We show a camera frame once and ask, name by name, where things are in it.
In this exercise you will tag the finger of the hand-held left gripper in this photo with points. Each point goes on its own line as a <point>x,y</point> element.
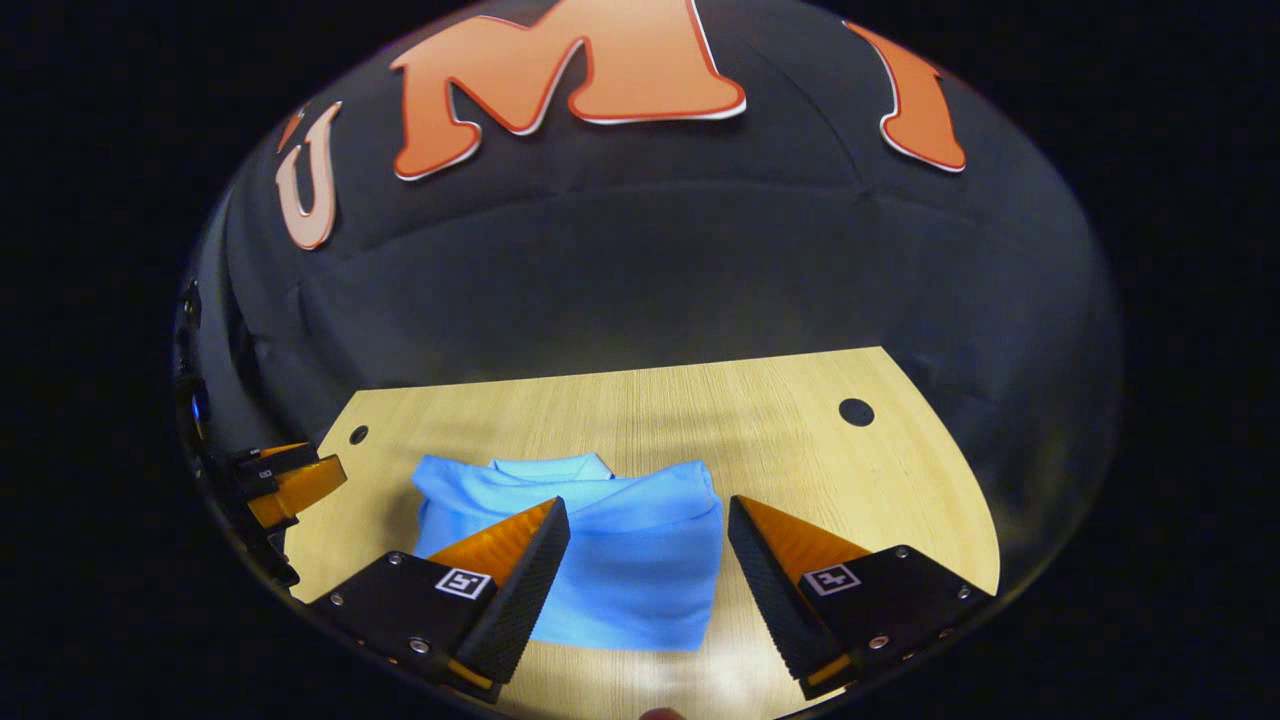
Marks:
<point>275,464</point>
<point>300,490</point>

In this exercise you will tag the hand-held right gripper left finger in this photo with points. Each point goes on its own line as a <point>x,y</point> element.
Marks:
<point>525,590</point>

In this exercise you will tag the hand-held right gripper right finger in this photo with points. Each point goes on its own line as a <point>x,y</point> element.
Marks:
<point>770,600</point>

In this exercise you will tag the light blue T-shirt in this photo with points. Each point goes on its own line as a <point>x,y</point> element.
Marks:
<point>640,560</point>

